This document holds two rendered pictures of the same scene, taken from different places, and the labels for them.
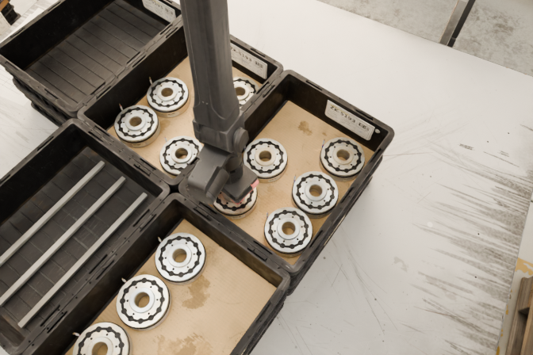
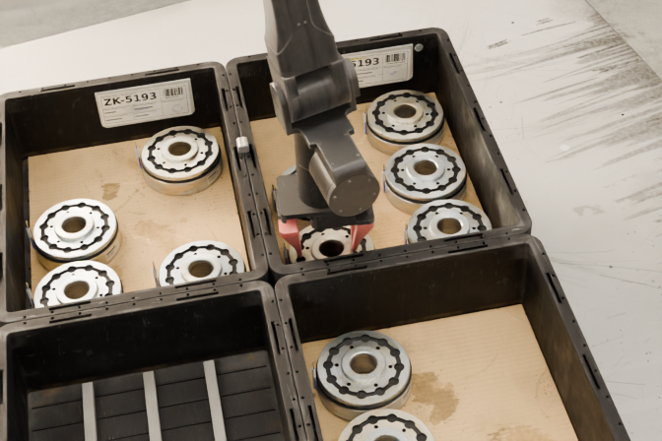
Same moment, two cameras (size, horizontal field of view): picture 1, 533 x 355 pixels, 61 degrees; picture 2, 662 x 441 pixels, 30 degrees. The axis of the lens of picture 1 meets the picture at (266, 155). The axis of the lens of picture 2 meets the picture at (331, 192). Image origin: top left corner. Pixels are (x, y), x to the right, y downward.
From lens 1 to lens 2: 0.84 m
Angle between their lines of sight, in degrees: 31
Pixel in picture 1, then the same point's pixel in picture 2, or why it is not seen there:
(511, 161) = (561, 22)
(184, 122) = (140, 250)
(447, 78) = not seen: outside the picture
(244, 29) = not seen: hidden behind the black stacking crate
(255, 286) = (489, 325)
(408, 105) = not seen: hidden behind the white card
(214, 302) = (466, 384)
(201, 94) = (295, 10)
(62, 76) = not seen: outside the picture
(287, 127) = (289, 148)
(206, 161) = (328, 138)
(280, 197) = (387, 220)
